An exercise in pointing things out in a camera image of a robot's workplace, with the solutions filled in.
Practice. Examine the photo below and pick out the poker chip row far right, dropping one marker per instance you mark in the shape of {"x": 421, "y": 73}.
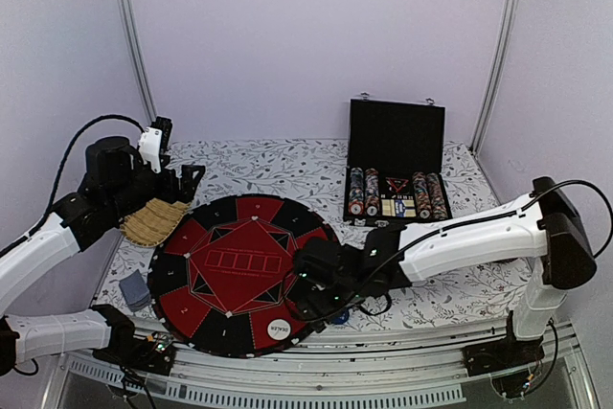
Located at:
{"x": 435, "y": 191}

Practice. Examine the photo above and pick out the black poker chip case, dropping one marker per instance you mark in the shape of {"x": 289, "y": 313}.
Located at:
{"x": 397, "y": 139}

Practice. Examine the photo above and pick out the boxed card deck in case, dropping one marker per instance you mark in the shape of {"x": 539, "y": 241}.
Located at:
{"x": 398, "y": 205}

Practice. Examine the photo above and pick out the aluminium corner post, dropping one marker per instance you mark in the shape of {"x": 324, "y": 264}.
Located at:
{"x": 495, "y": 76}
{"x": 137, "y": 61}

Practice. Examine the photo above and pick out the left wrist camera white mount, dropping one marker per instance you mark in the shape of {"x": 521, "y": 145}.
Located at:
{"x": 153, "y": 144}

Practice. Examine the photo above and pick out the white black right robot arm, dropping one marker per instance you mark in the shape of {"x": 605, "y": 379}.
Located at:
{"x": 543, "y": 225}

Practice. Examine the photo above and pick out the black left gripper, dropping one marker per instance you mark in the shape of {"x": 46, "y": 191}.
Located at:
{"x": 187, "y": 189}

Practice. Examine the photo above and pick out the white dealer button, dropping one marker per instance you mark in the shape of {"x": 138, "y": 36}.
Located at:
{"x": 279, "y": 329}

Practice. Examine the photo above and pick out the poker chip row far left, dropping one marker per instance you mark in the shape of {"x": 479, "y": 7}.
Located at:
{"x": 356, "y": 192}

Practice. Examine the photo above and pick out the woven bamboo fan mat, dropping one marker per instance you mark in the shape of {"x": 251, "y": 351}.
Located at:
{"x": 153, "y": 224}

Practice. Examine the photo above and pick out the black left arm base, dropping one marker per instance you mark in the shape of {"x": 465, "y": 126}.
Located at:
{"x": 153, "y": 354}

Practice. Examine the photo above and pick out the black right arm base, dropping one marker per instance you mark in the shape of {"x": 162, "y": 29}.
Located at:
{"x": 500, "y": 355}

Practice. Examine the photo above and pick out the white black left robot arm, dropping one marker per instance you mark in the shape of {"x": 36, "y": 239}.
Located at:
{"x": 126, "y": 187}

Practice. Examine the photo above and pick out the right aluminium corner post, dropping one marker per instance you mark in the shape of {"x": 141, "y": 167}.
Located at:
{"x": 495, "y": 76}

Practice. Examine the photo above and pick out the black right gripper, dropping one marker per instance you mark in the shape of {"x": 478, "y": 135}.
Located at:
{"x": 326, "y": 312}

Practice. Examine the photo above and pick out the blue checkered card deck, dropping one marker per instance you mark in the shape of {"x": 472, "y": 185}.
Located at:
{"x": 135, "y": 291}

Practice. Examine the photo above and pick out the round red black poker mat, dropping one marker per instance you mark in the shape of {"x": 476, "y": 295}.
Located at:
{"x": 218, "y": 280}

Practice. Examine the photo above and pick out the left aluminium corner post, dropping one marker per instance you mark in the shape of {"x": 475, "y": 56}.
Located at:
{"x": 137, "y": 61}

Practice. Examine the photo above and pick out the poker chip row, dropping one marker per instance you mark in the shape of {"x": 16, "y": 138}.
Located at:
{"x": 435, "y": 191}
{"x": 372, "y": 198}
{"x": 356, "y": 192}
{"x": 422, "y": 199}

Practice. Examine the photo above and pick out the blue small blind button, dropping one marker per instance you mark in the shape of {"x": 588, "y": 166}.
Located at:
{"x": 341, "y": 319}

